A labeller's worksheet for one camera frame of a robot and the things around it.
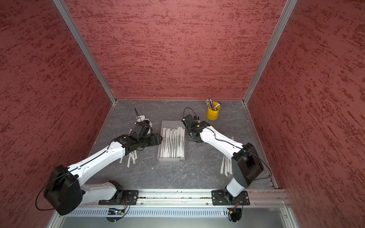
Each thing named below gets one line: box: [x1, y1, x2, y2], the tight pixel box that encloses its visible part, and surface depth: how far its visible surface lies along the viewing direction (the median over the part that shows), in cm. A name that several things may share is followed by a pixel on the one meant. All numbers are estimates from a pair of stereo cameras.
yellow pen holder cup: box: [206, 101, 221, 121], surface depth 105 cm
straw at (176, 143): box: [173, 127, 179, 159], surface depth 97 cm
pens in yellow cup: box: [205, 97, 221, 111], surface depth 99 cm
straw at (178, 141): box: [176, 126, 182, 159], surface depth 97 cm
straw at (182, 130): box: [179, 126, 185, 158], surface depth 97 cm
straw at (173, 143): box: [171, 128, 176, 159], surface depth 96 cm
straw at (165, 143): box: [162, 127, 169, 159], surface depth 94 cm
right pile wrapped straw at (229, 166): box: [227, 158, 233, 175], surface depth 87 cm
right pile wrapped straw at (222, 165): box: [220, 154, 226, 174], surface depth 87 cm
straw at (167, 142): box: [164, 127, 171, 158], surface depth 96 cm
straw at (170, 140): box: [168, 128, 174, 158], surface depth 97 cm
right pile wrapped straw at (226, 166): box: [224, 156, 228, 177], surface depth 87 cm
